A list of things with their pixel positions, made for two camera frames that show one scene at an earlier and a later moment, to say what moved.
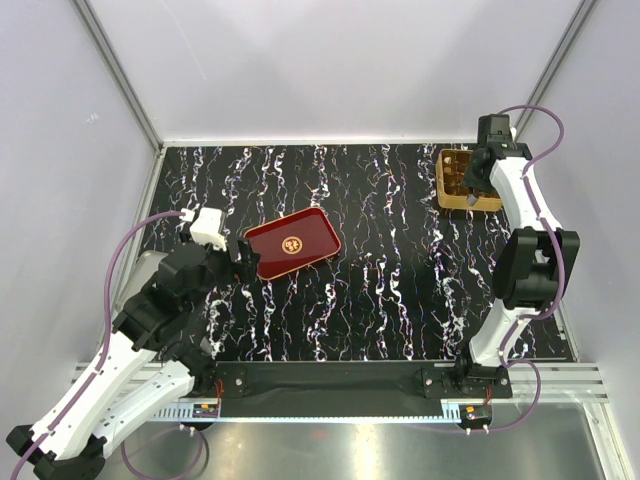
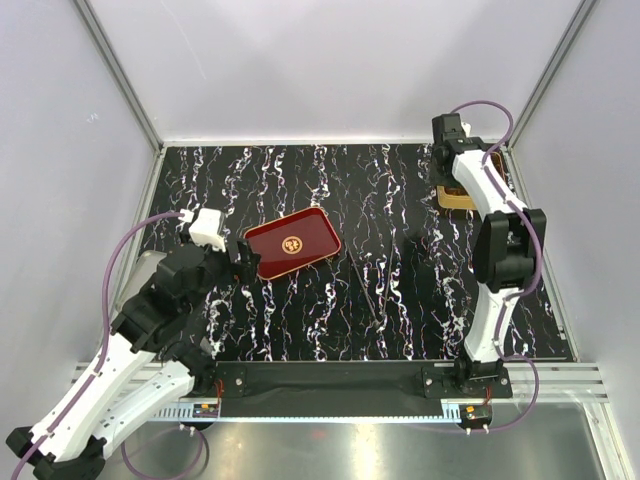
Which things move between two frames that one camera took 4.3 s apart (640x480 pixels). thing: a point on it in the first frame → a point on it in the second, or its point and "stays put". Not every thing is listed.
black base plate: [357, 382] stays put
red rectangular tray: [293, 242] stays put
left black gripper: [244, 271] stays put
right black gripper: [473, 182] → [439, 180]
